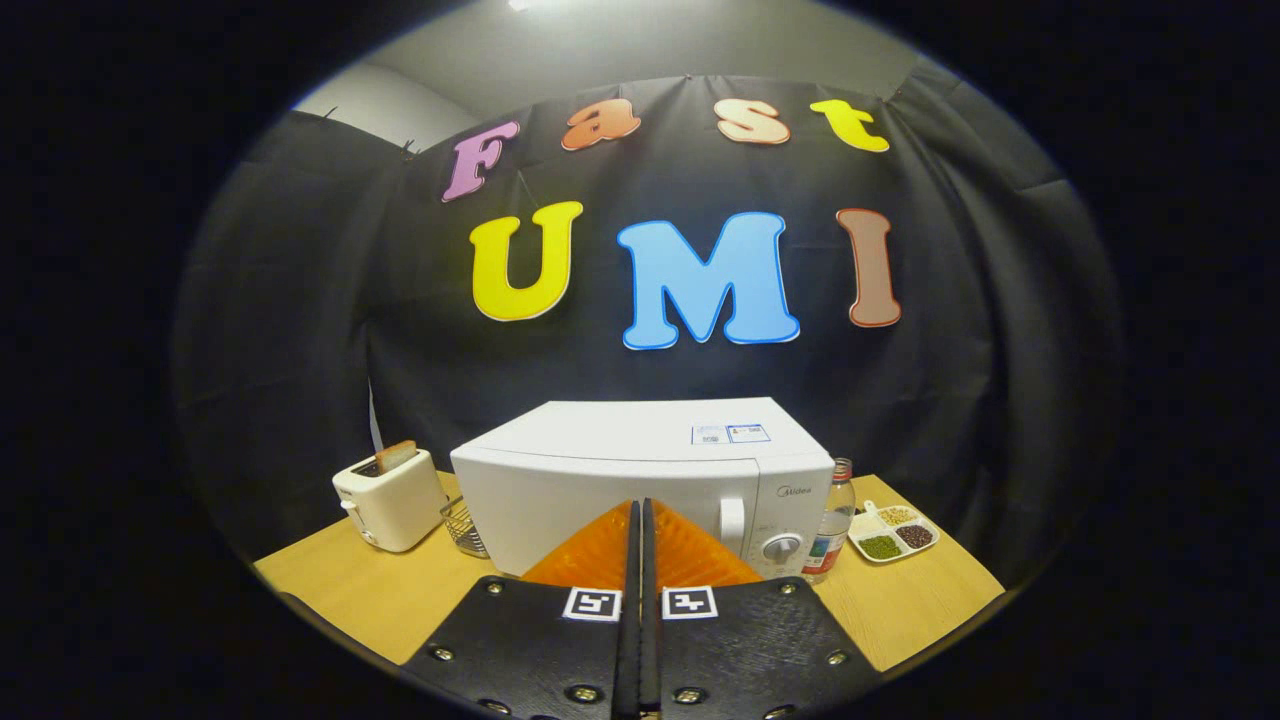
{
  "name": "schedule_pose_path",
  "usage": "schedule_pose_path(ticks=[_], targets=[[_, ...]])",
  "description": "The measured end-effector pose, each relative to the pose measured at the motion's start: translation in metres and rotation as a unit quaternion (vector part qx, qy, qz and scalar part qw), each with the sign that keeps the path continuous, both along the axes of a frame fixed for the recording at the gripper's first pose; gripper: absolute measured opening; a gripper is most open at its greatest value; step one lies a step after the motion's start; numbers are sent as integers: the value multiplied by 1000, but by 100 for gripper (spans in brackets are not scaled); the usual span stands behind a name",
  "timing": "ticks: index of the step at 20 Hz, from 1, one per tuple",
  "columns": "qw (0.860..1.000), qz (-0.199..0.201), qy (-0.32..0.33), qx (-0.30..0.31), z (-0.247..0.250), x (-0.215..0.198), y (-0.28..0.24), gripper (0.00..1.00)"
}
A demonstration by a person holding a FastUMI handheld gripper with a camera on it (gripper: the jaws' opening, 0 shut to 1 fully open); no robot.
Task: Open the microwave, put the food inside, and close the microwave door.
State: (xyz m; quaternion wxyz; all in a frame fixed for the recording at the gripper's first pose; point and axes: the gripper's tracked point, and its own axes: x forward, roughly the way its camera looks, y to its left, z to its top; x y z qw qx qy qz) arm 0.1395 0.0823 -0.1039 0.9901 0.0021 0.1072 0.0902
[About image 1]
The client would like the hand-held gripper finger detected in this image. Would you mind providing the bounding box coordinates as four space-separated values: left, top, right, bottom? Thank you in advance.
400 498 642 720
641 498 883 720

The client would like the white microwave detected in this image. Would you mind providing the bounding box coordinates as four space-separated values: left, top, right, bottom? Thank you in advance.
450 397 836 581

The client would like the clear plastic water bottle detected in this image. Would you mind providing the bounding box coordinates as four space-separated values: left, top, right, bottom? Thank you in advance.
802 458 857 585

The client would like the white divided bean dish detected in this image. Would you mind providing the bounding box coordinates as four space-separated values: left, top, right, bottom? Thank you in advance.
848 500 941 564

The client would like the cream toaster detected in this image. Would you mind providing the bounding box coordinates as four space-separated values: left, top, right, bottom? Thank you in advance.
332 448 450 554

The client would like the wire mesh basket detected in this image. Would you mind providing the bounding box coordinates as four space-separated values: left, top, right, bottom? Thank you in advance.
441 496 489 559

